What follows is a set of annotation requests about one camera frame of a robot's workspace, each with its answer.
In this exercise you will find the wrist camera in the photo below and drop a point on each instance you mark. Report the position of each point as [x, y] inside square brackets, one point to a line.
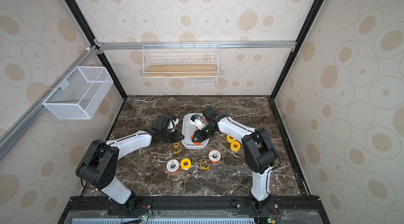
[197, 121]
[172, 124]

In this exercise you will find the aluminium rail wall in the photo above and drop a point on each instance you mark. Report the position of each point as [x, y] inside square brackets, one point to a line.
[189, 45]
[20, 127]

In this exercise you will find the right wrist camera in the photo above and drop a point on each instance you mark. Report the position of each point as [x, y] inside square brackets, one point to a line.
[197, 121]

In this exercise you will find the yellow black roll lower centre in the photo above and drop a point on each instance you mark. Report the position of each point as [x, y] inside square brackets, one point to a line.
[204, 164]

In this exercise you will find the orange tape roll lower left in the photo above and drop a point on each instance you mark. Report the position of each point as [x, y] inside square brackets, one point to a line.
[173, 166]

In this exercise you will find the yellow tape roll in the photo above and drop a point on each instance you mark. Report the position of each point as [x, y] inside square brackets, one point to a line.
[185, 164]
[235, 146]
[230, 139]

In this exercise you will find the orange tape roll lower right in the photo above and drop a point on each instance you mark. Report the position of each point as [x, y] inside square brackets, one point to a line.
[215, 156]

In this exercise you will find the yellow black flat roll lower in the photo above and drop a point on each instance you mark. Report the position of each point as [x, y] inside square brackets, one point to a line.
[177, 148]

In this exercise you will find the aluminium rail back wall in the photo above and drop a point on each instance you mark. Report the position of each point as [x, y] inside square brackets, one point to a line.
[189, 45]

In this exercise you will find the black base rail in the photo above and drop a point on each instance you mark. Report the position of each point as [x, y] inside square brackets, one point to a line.
[195, 210]

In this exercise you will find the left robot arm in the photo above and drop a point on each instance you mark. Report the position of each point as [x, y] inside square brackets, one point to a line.
[98, 165]

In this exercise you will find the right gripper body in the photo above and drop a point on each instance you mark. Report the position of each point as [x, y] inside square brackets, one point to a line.
[200, 134]

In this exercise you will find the aluminium rail left wall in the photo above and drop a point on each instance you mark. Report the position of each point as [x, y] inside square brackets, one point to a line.
[20, 127]

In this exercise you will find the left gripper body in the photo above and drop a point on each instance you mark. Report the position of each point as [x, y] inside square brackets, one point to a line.
[169, 136]

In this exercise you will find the orange tape roll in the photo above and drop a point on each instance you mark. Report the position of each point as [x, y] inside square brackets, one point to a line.
[173, 166]
[215, 156]

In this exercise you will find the white wire shelf wood board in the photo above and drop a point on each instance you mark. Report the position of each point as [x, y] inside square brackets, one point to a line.
[199, 64]

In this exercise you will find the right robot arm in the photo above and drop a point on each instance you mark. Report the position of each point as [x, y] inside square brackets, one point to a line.
[259, 151]

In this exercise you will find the white plastic storage box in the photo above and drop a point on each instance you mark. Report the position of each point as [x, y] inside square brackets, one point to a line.
[188, 130]

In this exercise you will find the orange tape roll mid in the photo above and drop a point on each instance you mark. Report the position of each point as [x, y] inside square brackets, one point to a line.
[197, 142]

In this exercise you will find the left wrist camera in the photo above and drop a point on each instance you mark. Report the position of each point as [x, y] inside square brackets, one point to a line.
[172, 124]

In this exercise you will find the white mesh basket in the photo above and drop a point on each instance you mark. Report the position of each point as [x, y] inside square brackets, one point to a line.
[80, 93]

